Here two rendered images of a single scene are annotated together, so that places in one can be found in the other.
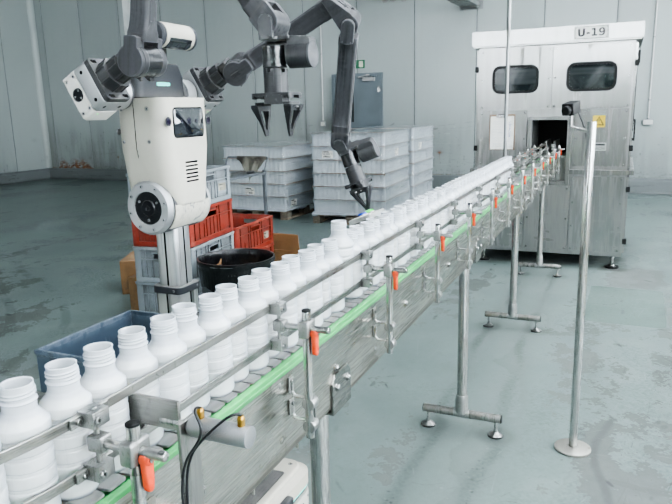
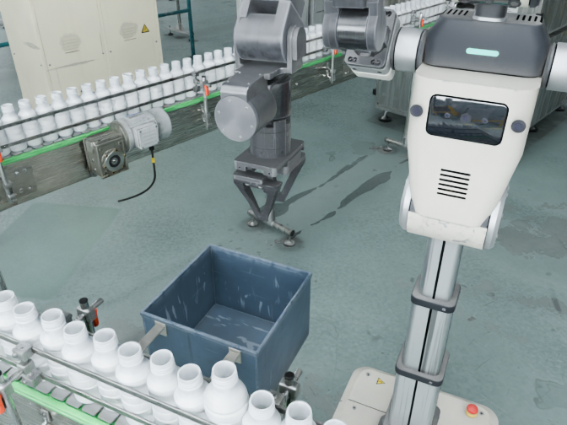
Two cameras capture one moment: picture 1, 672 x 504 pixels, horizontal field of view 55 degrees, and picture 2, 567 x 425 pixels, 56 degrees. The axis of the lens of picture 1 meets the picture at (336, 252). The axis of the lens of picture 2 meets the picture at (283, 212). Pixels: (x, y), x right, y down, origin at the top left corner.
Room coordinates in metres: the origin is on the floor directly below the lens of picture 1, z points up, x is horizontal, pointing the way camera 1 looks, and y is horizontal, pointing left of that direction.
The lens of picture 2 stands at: (1.59, -0.56, 1.81)
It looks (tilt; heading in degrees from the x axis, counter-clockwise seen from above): 32 degrees down; 91
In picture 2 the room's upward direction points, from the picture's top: straight up
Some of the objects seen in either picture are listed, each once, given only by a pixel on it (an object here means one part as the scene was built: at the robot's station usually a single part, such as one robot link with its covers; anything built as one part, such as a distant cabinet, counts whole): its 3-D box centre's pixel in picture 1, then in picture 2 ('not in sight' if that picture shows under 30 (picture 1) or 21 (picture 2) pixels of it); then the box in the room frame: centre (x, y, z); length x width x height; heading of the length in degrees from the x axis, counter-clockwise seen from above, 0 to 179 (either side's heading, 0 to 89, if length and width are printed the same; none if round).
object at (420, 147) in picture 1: (393, 164); not in sight; (10.31, -0.94, 0.59); 1.25 x 1.03 x 1.17; 157
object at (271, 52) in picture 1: (277, 57); (267, 96); (1.56, 0.12, 1.57); 0.07 x 0.06 x 0.07; 67
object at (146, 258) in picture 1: (187, 254); not in sight; (4.11, 0.96, 0.55); 0.61 x 0.41 x 0.22; 163
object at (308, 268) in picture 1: (308, 288); (137, 384); (1.33, 0.06, 1.08); 0.06 x 0.06 x 0.17
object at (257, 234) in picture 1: (232, 234); not in sight; (4.80, 0.78, 0.55); 0.61 x 0.41 x 0.22; 159
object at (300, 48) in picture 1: (290, 41); (256, 79); (1.54, 0.09, 1.61); 0.12 x 0.09 x 0.12; 67
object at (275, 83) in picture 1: (276, 84); (270, 137); (1.56, 0.13, 1.51); 0.10 x 0.07 x 0.07; 67
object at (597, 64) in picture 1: (557, 145); not in sight; (6.53, -2.23, 1.05); 1.60 x 1.40 x 2.10; 156
